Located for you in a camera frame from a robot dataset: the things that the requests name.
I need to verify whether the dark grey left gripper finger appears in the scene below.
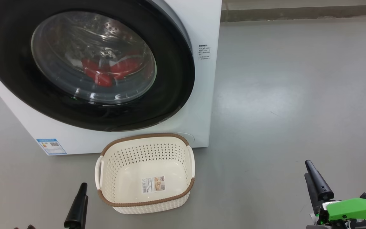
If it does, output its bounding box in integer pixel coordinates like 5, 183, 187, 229
64, 183, 89, 229

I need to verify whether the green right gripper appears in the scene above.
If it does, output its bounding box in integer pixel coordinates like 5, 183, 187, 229
304, 160, 366, 229

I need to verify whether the red and white garment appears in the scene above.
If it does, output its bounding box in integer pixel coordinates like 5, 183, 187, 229
81, 52, 144, 88

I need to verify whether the washing machine door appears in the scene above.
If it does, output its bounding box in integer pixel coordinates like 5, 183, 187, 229
0, 0, 196, 132

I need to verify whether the cream perforated laundry basket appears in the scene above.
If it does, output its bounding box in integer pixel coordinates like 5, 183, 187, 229
95, 133, 196, 214

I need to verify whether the printed product label sticker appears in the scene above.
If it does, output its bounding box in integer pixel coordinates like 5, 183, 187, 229
142, 177, 166, 193

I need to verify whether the white front-load washing machine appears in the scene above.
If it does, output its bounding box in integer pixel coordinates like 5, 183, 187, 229
0, 0, 222, 156

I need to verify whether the blue energy label sticker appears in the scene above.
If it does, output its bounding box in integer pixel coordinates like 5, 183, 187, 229
36, 138, 67, 156

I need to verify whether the round white filter cover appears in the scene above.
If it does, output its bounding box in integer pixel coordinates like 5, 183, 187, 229
173, 133, 195, 147

